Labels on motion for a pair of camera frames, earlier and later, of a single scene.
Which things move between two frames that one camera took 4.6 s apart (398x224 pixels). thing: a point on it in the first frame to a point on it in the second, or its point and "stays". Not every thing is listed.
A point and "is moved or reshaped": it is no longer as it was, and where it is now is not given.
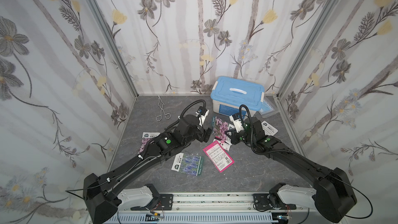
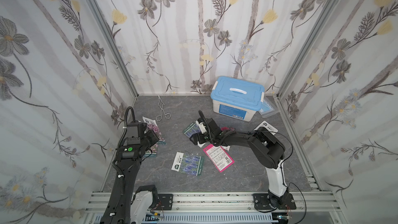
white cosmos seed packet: [269, 128] stays
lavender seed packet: [187, 164] stays
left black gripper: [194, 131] to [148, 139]
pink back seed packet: [218, 156] stays
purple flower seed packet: [146, 136] is moved or reshaped
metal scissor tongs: [160, 104] stays
